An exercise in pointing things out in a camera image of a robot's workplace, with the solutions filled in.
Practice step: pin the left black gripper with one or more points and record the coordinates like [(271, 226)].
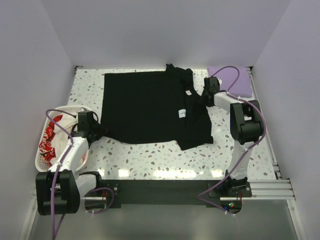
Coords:
[(101, 132)]

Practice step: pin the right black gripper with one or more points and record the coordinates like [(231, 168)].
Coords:
[(202, 101)]

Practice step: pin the black t shirt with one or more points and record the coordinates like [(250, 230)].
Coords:
[(155, 107)]

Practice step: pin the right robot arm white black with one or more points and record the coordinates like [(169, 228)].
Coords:
[(247, 128)]

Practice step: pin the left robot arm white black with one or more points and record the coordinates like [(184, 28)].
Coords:
[(58, 191)]

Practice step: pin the folded purple t shirt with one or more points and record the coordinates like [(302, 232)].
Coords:
[(242, 88)]

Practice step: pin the white red printed t shirt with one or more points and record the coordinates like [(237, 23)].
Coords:
[(54, 139)]

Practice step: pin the white plastic laundry basket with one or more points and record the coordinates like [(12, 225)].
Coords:
[(66, 109)]

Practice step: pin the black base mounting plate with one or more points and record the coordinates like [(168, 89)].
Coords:
[(169, 192)]

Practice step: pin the aluminium frame rail right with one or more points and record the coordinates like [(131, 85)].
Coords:
[(275, 164)]

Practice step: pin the aluminium frame rail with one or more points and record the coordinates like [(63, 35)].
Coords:
[(275, 164), (272, 190)]

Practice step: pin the aluminium frame rail front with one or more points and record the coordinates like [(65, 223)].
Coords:
[(272, 190)]

